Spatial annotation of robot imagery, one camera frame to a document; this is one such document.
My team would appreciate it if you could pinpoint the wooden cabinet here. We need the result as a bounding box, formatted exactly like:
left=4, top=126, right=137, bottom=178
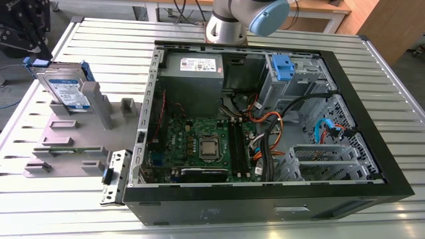
left=334, top=0, right=425, bottom=67

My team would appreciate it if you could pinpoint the black RAM slot bank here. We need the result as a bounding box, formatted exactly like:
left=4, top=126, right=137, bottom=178
left=227, top=118, right=253, bottom=179

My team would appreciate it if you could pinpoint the blue data wire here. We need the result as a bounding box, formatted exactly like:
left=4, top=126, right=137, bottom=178
left=313, top=118, right=335, bottom=145

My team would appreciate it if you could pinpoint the silver CPU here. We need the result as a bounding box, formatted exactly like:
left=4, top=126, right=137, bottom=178
left=198, top=141, right=218, bottom=156

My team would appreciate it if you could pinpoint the metal slot retainer bracket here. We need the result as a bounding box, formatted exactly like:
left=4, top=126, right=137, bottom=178
left=98, top=148, right=134, bottom=207

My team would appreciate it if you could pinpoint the grey power supply unit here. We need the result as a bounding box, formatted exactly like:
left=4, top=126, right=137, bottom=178
left=158, top=53, right=225, bottom=120

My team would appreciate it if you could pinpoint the green RAM stick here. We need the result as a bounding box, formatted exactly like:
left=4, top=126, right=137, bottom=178
left=34, top=147, right=100, bottom=153

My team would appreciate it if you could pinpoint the green motherboard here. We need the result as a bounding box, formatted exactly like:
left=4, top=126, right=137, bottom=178
left=148, top=117, right=262, bottom=184

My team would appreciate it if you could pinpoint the CPU socket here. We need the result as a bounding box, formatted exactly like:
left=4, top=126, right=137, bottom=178
left=197, top=135, right=222, bottom=164

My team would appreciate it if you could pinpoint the yellow black wire bundle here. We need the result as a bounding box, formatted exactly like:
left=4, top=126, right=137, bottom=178
left=218, top=104, right=245, bottom=118

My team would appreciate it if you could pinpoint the black cable bundle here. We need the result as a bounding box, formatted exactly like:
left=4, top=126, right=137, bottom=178
left=259, top=92, right=337, bottom=182

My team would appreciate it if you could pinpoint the black open PC case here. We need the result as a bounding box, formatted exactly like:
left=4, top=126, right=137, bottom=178
left=121, top=39, right=415, bottom=227

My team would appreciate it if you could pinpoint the thin red wire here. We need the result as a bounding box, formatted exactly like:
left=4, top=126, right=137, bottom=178
left=153, top=89, right=166, bottom=144

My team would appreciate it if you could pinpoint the orange wire black connector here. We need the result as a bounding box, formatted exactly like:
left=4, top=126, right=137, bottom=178
left=330, top=123, right=361, bottom=138

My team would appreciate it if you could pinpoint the orange red yellow wire bundle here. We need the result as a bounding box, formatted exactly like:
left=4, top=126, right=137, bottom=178
left=246, top=93, right=286, bottom=165

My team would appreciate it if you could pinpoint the black graphics card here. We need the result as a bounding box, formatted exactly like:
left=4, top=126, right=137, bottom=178
left=181, top=168, right=229, bottom=184

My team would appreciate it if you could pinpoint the hard disk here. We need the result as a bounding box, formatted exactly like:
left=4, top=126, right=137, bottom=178
left=24, top=57, right=96, bottom=113

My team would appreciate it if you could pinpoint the blue plastic drive latch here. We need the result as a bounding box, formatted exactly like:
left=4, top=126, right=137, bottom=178
left=270, top=54, right=295, bottom=82

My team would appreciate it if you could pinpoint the metal disk bay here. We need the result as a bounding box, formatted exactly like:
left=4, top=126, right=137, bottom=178
left=287, top=144, right=375, bottom=182

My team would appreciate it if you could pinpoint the grey parts rack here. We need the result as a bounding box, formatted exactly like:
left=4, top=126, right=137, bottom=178
left=22, top=82, right=144, bottom=179

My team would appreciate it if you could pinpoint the metal optical drive cage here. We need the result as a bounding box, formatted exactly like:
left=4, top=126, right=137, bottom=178
left=257, top=53, right=337, bottom=120

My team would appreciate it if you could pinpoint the wooden desk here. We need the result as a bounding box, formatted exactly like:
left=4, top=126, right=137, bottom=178
left=132, top=0, right=353, bottom=34

